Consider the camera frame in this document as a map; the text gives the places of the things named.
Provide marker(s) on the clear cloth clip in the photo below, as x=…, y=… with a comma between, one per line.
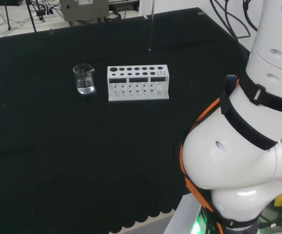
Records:
x=145, y=17
x=50, y=31
x=200, y=13

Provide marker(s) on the white power strip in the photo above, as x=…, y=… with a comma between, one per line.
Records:
x=49, y=13

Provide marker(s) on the grey metal box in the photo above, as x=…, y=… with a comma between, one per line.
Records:
x=85, y=9

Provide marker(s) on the clear glass rod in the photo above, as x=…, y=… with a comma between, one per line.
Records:
x=151, y=24

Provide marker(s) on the white test tube rack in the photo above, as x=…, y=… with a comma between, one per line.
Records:
x=138, y=96

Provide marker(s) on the black bench cloth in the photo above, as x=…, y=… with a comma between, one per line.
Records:
x=58, y=146

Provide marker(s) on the black tripod leg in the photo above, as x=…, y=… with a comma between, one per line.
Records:
x=31, y=17
x=8, y=14

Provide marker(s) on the clear glass beaker with water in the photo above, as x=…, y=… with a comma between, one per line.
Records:
x=84, y=83

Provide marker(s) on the pale board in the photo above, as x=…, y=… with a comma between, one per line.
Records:
x=182, y=214

